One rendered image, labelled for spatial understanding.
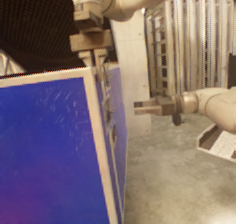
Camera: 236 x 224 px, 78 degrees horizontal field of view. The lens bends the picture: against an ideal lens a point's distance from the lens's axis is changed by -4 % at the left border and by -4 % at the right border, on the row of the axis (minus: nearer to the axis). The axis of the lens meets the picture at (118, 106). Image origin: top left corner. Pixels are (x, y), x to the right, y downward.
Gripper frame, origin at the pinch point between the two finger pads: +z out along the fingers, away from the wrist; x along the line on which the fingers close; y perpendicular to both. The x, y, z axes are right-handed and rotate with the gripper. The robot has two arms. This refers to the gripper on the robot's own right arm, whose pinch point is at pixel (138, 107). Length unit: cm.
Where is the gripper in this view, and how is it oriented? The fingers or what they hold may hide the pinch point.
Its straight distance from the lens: 64.2
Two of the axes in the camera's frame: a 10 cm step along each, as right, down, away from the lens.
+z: -9.9, 0.9, 1.1
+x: -0.8, 2.7, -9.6
